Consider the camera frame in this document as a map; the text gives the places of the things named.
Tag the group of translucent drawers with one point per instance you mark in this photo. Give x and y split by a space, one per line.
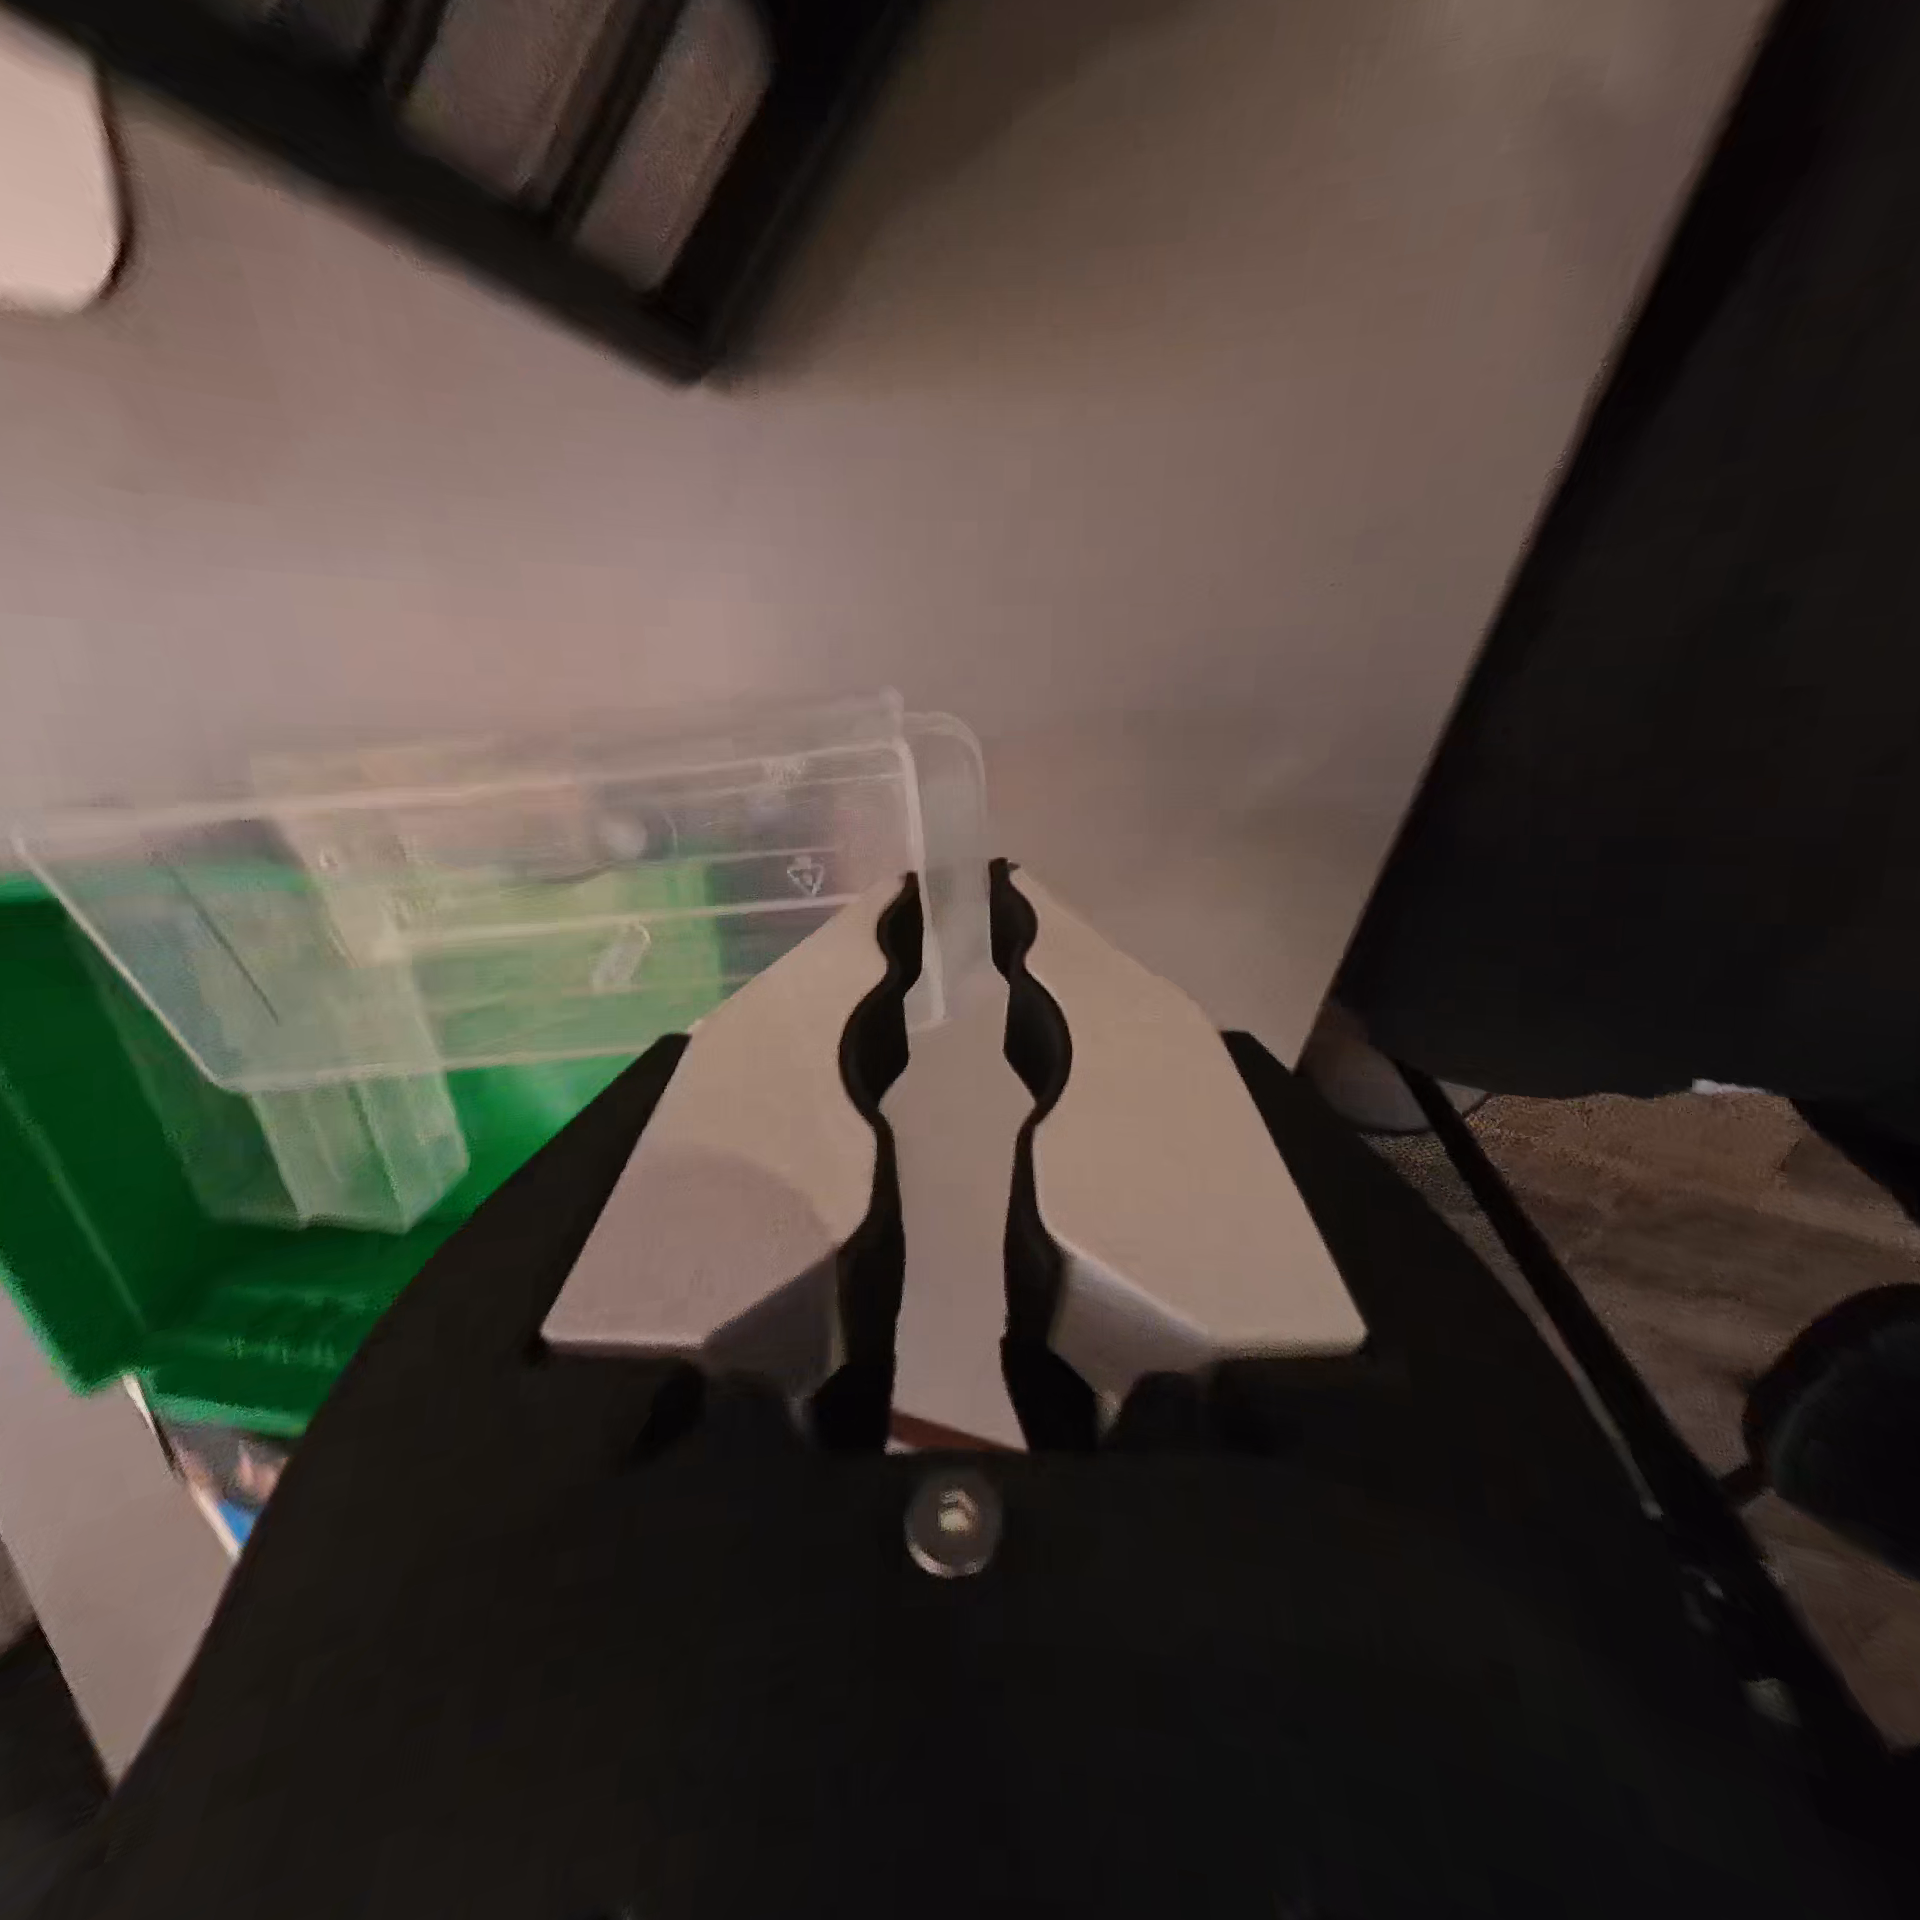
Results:
495 90

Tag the blue printed paper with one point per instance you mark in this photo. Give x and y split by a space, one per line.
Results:
224 1478

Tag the small clear plastic drawer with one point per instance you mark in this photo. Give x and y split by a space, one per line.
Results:
525 840
344 1155

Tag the person's dark clothing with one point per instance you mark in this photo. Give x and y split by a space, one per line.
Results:
1724 601

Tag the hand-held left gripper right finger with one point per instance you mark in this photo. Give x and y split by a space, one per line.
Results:
1185 1201

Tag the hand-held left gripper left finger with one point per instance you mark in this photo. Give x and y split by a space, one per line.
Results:
720 1184

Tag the green plastic bin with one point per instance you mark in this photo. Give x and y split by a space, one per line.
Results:
91 1244

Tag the black chair base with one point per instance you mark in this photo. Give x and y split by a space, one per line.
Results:
1822 1424

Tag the black drawer cabinet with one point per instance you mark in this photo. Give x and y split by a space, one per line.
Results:
631 323

